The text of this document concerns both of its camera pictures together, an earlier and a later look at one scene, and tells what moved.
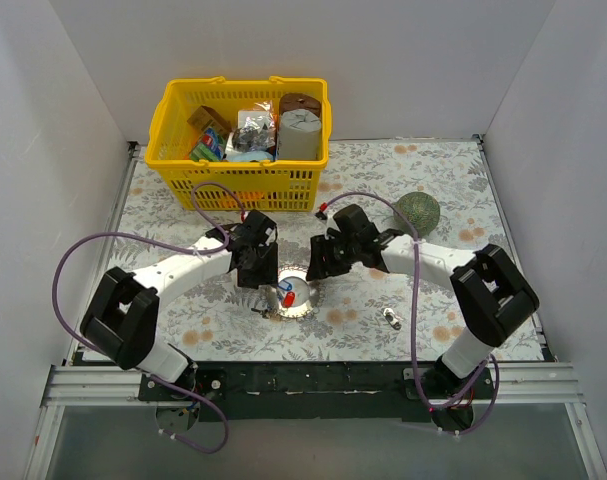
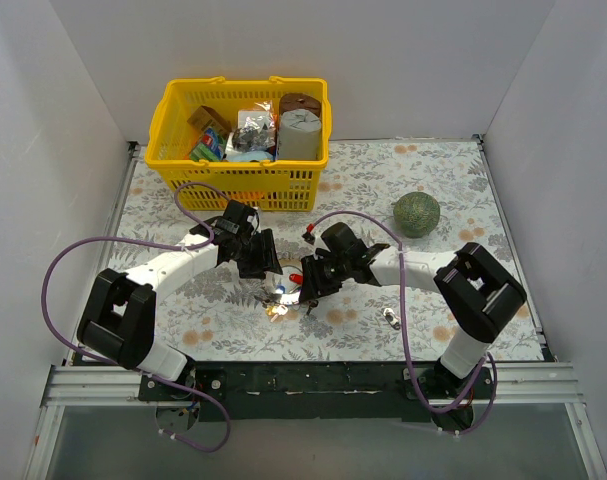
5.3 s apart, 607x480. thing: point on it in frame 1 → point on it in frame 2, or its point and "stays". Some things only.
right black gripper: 328,257 → 314,278
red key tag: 288,299 → 295,277
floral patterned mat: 524,347 stays
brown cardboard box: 206,117 stays
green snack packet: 210,146 stays
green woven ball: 421,210 stays
